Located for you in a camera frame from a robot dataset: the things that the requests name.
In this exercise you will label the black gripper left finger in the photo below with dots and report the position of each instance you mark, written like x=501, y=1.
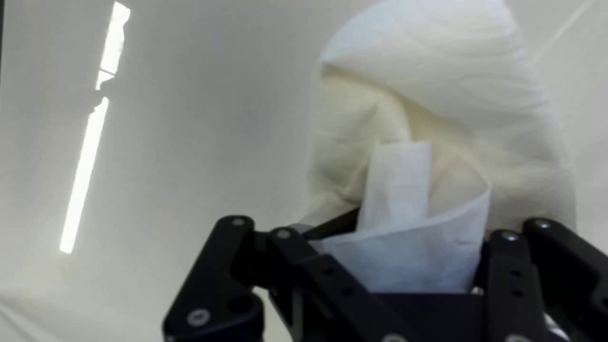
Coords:
x=216, y=286

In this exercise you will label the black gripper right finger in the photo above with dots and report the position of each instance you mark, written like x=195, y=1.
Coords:
x=545, y=286

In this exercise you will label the white paper napkin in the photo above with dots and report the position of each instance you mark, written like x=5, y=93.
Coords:
x=444, y=64

